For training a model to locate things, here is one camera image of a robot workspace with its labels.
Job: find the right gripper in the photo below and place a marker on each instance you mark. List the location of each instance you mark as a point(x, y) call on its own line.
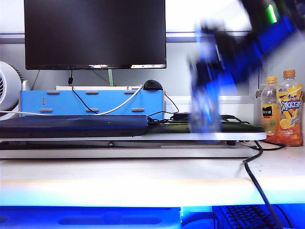
point(221, 45)

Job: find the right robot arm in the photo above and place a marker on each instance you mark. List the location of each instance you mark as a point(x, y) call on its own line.
point(269, 43)

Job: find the orange juice bottle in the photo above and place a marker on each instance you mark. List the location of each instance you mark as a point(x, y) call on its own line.
point(268, 107)

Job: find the iced tea bottle yellow label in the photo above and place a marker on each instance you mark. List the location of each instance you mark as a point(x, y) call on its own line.
point(289, 107)

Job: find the dark blue closed laptop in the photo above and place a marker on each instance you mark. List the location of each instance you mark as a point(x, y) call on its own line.
point(71, 126)

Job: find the black power adapter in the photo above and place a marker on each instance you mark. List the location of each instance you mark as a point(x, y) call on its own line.
point(181, 116)

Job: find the black green snake mouse pad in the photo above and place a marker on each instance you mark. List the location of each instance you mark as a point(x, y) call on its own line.
point(238, 128)

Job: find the black computer mouse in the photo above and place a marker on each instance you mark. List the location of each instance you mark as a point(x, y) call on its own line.
point(152, 85)

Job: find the white desk riser platform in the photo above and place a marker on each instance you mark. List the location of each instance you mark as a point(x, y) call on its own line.
point(250, 136)

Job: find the black computer monitor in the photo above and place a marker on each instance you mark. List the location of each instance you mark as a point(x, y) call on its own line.
point(95, 33)

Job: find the black keyboard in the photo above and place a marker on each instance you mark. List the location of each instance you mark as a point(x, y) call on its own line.
point(238, 214)

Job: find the blue wooden organiser box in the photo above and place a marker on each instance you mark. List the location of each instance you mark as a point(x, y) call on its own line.
point(59, 102)

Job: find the white desk fan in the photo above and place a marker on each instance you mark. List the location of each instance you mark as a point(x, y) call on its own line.
point(9, 90)

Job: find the grey partition frame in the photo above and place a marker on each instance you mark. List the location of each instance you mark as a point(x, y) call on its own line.
point(181, 37)

